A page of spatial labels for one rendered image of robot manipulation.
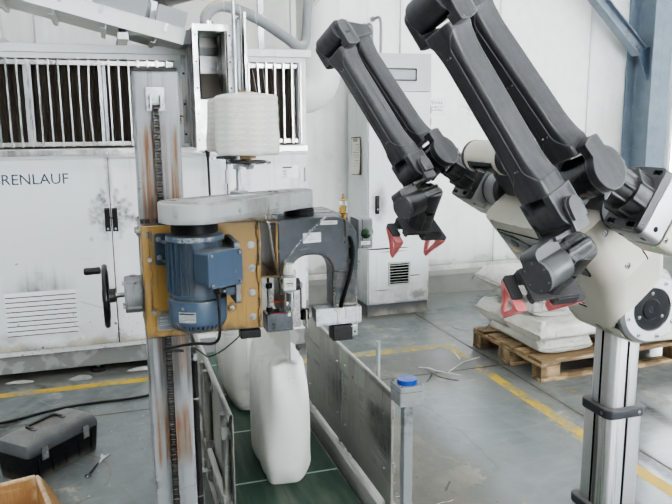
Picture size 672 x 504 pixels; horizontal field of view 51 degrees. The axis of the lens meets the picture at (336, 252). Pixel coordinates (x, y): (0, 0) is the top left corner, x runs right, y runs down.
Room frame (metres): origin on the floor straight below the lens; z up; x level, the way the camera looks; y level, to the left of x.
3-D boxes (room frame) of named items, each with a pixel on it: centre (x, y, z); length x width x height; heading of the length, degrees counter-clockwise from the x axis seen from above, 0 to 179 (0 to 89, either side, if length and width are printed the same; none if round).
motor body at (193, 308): (1.79, 0.36, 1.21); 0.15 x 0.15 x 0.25
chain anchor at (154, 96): (1.93, 0.48, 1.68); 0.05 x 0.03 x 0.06; 108
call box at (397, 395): (2.01, -0.21, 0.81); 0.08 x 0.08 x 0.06; 18
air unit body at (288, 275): (1.96, 0.13, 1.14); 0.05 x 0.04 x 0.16; 108
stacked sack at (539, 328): (4.47, -1.49, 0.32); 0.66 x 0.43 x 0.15; 110
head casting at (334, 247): (2.16, 0.10, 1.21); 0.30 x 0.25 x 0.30; 18
